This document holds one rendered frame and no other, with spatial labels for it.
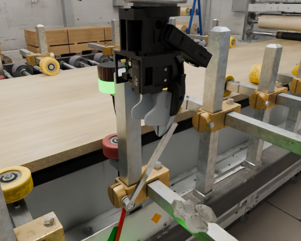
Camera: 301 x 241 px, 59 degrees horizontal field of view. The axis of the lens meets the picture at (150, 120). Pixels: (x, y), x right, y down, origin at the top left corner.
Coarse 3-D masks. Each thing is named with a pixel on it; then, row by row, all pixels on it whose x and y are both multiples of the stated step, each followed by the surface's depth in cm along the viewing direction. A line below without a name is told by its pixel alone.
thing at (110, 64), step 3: (102, 63) 51; (105, 63) 51; (108, 63) 51; (111, 63) 51; (114, 63) 51; (120, 63) 51; (123, 63) 51; (99, 66) 49; (102, 66) 48; (105, 66) 48; (108, 66) 48; (111, 66) 48; (114, 66) 48; (120, 66) 48; (123, 66) 49; (105, 81) 49; (108, 81) 49; (111, 81) 49; (114, 96) 49; (114, 99) 53; (114, 102) 53; (114, 105) 54; (114, 108) 54
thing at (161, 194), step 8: (112, 160) 67; (152, 184) 57; (160, 184) 57; (152, 192) 55; (160, 192) 54; (168, 192) 54; (160, 200) 54; (168, 200) 52; (184, 200) 52; (168, 208) 52; (184, 224) 49; (208, 224) 46; (216, 224) 46; (192, 232) 48; (200, 232) 46; (208, 232) 45; (216, 232) 45; (224, 232) 45; (200, 240) 46; (208, 240) 45; (216, 240) 43; (224, 240) 43; (232, 240) 43
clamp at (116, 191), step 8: (144, 168) 60; (152, 176) 57; (160, 176) 58; (168, 176) 60; (120, 184) 55; (136, 184) 55; (144, 184) 56; (168, 184) 61; (112, 192) 55; (120, 192) 54; (128, 192) 54; (144, 192) 57; (112, 200) 56; (120, 200) 53; (136, 200) 56
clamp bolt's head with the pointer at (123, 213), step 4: (128, 196) 54; (124, 200) 53; (128, 204) 52; (132, 204) 53; (128, 208) 53; (124, 212) 54; (120, 216) 54; (124, 216) 55; (120, 220) 54; (120, 224) 55; (120, 228) 55; (120, 232) 56; (116, 236) 55; (116, 240) 55
